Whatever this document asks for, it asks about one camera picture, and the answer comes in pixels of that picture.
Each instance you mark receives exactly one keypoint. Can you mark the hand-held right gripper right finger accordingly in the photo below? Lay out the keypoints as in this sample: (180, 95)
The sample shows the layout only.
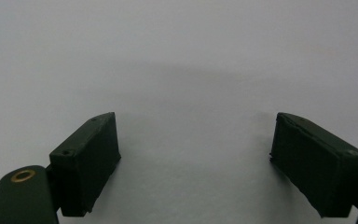
(317, 165)

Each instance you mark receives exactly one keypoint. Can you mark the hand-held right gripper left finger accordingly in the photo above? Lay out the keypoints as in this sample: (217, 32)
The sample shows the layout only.
(85, 165)

